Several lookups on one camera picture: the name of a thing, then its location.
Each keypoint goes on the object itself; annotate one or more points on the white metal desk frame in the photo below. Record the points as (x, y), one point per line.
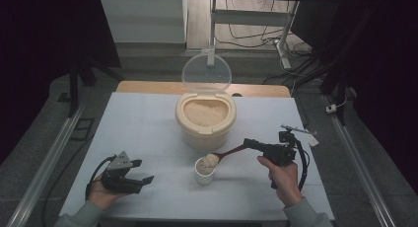
(249, 17)

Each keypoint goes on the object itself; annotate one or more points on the person's right hand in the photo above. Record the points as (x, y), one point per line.
(286, 184)

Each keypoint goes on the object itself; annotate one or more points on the wooden table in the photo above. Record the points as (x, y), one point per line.
(148, 88)

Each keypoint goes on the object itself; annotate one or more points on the small white box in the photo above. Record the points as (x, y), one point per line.
(331, 108)

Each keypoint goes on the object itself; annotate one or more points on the white table mat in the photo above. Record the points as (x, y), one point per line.
(148, 128)

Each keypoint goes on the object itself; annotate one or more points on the brown wooden spoon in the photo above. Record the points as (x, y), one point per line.
(230, 152)

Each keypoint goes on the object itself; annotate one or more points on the white paper tag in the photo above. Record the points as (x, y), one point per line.
(313, 141)

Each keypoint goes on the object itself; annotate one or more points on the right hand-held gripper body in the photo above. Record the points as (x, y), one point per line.
(279, 153)

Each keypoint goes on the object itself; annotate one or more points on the white cup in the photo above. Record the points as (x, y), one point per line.
(203, 179)

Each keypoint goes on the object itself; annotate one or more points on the clear round container lid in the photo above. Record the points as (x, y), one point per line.
(207, 74)

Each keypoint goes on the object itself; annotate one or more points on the dark curtain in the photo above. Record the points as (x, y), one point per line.
(39, 56)
(378, 72)

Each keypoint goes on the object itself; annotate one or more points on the aluminium rail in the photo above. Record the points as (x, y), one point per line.
(358, 164)
(49, 161)

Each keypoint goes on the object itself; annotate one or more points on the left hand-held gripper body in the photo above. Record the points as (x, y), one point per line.
(120, 184)

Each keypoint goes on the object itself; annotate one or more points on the small heap of rice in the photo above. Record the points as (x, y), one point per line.
(210, 160)

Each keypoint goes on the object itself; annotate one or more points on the person's left hand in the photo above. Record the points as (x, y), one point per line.
(103, 199)

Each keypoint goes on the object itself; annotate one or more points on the black tripod stand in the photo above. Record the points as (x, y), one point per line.
(74, 89)

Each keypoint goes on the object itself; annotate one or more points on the cream rice container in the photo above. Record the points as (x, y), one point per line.
(203, 139)

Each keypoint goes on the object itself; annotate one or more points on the white cabinet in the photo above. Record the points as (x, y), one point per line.
(144, 19)

